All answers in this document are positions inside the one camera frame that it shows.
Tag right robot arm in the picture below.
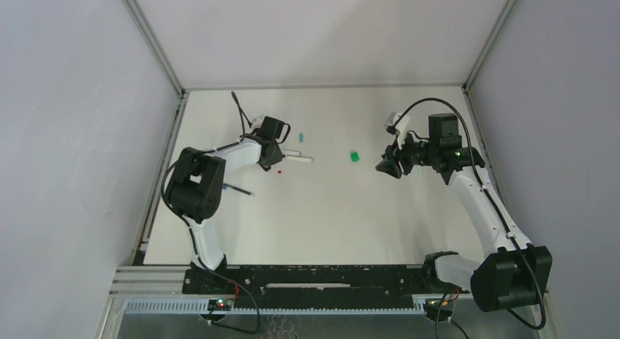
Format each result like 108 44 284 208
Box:
375 113 553 312

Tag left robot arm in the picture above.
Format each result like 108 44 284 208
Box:
160 115 291 271

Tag white pen blue end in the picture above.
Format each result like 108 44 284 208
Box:
285 156 314 163

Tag blue black pen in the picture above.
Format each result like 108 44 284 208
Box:
222 183 254 197

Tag small circuit board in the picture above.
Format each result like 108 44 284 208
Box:
208 299 234 312

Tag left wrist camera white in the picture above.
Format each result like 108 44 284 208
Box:
251 115 265 130

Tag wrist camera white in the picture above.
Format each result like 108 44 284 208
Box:
251 115 265 130
384 112 410 149

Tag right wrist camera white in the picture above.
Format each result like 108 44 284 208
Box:
384 112 410 149

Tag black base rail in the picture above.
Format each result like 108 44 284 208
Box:
182 264 453 311

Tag aluminium frame rails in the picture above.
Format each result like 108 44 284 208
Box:
97 265 563 338

